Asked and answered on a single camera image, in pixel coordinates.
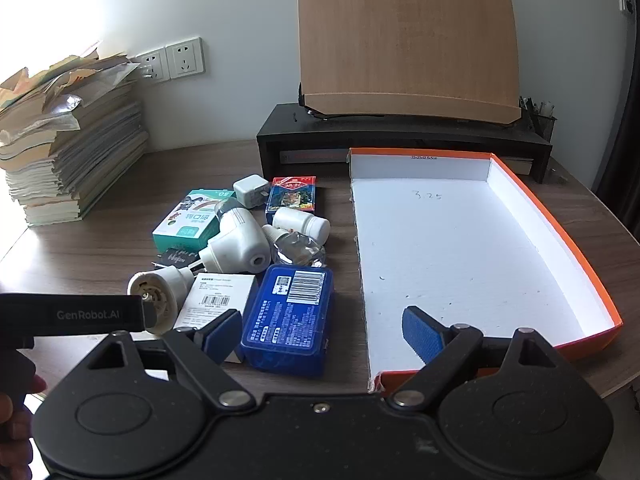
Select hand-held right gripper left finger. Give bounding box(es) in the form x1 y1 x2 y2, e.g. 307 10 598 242
82 309 255 408

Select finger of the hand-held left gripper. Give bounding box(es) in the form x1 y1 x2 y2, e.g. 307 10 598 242
127 295 147 334

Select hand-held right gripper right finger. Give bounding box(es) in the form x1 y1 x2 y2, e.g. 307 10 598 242
389 306 563 408

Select white ceramic mug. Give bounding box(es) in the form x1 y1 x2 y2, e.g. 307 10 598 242
126 266 195 337

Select white adapter carton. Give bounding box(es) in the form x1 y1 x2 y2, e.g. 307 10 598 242
174 273 259 364

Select blue plastic case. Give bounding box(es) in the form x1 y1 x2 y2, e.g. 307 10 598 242
240 265 335 379

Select orange cardboard box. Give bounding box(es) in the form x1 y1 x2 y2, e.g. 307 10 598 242
347 147 624 394

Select green white bandage box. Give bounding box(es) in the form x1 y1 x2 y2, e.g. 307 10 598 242
152 189 237 256

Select white cube charger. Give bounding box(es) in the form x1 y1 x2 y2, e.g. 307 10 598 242
233 175 267 209

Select person's left hand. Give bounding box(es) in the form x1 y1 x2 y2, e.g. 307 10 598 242
0 376 47 471

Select black power adapter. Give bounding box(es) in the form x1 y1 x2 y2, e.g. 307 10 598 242
150 246 201 273

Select white repellent heater with bottle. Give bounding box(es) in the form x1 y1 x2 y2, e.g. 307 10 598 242
199 197 272 275

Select clear repellent refill bottle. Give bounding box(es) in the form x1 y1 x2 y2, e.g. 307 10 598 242
261 224 328 267

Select stack of books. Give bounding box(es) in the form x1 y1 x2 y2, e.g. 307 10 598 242
0 40 151 229

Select red blue playing cards box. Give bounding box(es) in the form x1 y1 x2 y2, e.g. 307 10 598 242
266 176 318 214

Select grey book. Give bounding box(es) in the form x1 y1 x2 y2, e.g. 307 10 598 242
500 157 534 177

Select black desk riser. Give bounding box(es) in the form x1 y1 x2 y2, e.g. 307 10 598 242
256 102 554 184

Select clear plastic sleeves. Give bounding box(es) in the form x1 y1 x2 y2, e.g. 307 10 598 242
40 50 143 133

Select black mesh pen holder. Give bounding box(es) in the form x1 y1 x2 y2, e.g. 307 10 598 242
519 95 558 143

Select dark curtain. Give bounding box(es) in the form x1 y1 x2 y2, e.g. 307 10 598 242
591 5 640 233

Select wooden reading stand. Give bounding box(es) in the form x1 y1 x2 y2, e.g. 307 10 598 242
296 0 524 123

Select white wall socket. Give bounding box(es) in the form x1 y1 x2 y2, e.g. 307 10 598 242
165 36 206 80
134 47 169 84

